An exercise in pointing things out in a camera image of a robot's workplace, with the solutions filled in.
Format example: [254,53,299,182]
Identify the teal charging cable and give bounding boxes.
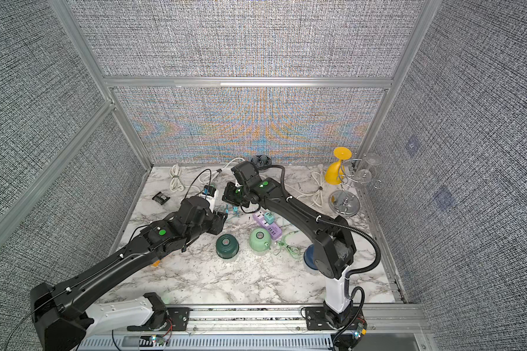
[221,203,247,222]

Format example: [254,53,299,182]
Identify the dark green meat grinder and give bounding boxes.
[215,234,239,260]

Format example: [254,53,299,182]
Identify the teal usb adapter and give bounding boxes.
[264,212,275,225]

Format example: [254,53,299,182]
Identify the light green meat grinder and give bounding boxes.
[249,228,272,255]

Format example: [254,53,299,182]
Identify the purple power strip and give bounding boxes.
[252,211,283,241]

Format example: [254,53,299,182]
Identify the light green charging cable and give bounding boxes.
[271,230,304,260]

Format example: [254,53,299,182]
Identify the navy blue meat grinder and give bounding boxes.
[303,244,319,273]

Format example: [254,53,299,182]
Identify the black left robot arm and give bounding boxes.
[30,196,228,350]

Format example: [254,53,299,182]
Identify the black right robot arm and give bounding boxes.
[223,161,381,329]

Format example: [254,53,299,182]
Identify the black grinder blade lid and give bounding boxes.
[250,155,272,169]

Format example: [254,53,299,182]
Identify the small black packet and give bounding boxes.
[152,192,171,205]

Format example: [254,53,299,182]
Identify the yellow plastic goblet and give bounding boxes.
[324,146,352,185]

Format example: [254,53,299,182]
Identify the clear wine glass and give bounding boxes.
[354,169,373,185]

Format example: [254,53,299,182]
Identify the white power cord middle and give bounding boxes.
[197,157,247,187]

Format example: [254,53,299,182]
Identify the white power cord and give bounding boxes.
[289,164,328,208]
[168,164,202,196]
[197,157,247,187]

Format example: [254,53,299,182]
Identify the white power cord left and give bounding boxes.
[168,164,202,196]

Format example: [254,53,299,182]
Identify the white power cord right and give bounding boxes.
[289,164,328,208]

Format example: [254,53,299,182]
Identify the chrome wire glass rack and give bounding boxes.
[329,153,384,217]

